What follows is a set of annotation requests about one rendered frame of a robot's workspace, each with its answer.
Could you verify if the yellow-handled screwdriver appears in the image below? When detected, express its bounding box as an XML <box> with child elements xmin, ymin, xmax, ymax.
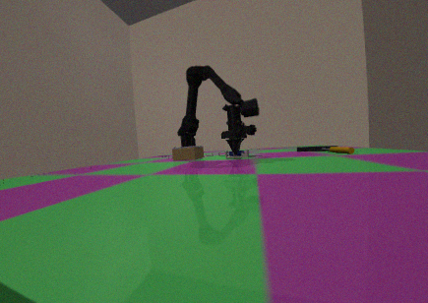
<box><xmin>321</xmin><ymin>147</ymin><xmax>354</xmax><ymax>153</ymax></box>

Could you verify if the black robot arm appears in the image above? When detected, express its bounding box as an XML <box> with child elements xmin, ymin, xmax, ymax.
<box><xmin>177</xmin><ymin>65</ymin><xmax>260</xmax><ymax>148</ymax></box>

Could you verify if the blue and silver battery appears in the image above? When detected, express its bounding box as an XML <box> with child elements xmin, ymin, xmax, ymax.
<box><xmin>229</xmin><ymin>151</ymin><xmax>245</xmax><ymax>156</ymax></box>

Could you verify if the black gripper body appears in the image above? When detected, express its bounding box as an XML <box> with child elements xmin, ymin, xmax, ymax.
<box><xmin>221</xmin><ymin>118</ymin><xmax>247</xmax><ymax>140</ymax></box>

